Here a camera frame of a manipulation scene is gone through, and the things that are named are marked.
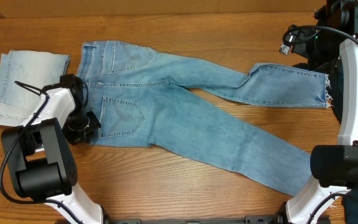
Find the medium blue denim jeans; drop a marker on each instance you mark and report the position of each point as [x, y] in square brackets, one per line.
[143, 97]

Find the folded light blue jeans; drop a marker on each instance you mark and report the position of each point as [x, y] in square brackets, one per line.
[22, 74]

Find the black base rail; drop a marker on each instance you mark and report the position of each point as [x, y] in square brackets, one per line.
[191, 221]

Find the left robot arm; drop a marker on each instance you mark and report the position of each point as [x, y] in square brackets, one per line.
[38, 166]

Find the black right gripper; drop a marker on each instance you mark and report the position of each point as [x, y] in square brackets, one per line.
[305, 45]

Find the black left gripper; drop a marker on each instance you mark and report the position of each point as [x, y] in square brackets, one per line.
[84, 125]

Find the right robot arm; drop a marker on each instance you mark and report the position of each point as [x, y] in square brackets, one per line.
[340, 17]

